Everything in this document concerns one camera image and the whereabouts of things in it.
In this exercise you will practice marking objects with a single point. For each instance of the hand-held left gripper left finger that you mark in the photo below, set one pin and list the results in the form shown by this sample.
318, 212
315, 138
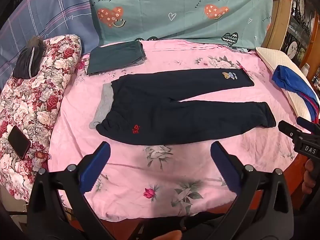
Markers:
100, 158

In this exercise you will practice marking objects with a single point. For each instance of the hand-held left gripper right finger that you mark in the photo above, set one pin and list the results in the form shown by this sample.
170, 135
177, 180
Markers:
223, 162

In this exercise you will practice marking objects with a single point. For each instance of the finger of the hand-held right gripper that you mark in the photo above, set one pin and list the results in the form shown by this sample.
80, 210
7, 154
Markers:
307, 124
287, 129

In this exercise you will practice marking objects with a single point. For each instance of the dark navy pants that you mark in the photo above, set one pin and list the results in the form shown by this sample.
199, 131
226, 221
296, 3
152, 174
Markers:
175, 106

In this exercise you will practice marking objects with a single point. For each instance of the person's right hand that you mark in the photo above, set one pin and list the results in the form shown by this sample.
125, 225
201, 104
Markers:
310, 176

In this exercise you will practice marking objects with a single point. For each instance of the pink floral bedsheet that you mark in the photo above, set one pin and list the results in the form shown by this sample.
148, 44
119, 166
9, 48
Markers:
120, 180

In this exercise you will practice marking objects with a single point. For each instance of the blue garment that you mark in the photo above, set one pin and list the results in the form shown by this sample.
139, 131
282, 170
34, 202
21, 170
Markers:
290, 82

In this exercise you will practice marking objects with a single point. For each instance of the white bottle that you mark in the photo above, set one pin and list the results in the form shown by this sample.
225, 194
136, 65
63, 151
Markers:
305, 68

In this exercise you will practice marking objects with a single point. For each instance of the red keyring charm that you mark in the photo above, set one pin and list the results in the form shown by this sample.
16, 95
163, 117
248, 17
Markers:
41, 155

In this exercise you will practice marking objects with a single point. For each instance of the white textured pillow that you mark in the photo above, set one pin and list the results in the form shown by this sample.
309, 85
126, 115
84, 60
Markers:
277, 58

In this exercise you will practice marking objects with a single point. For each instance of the red and white floral quilt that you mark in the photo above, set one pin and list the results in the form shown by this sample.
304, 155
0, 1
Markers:
37, 105

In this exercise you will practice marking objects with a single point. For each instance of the black smartphone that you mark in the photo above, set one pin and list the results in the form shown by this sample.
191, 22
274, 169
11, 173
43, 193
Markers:
19, 142

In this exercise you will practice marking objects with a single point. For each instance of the display cabinet with plates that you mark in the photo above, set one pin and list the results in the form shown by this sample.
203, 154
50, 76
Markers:
303, 25

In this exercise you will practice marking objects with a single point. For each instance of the folded dark teal cloth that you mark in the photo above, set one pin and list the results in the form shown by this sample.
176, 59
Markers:
115, 57

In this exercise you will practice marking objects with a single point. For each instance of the wooden headboard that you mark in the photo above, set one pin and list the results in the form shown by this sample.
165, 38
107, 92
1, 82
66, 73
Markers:
278, 17

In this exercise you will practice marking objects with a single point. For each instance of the dark grey cloth bundle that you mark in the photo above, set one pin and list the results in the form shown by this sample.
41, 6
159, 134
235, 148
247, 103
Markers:
28, 60

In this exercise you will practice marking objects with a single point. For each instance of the blue plaid sheet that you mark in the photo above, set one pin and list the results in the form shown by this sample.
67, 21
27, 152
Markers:
50, 10

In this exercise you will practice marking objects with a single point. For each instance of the teal heart-print blanket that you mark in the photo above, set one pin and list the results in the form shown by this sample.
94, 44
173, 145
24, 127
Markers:
175, 7

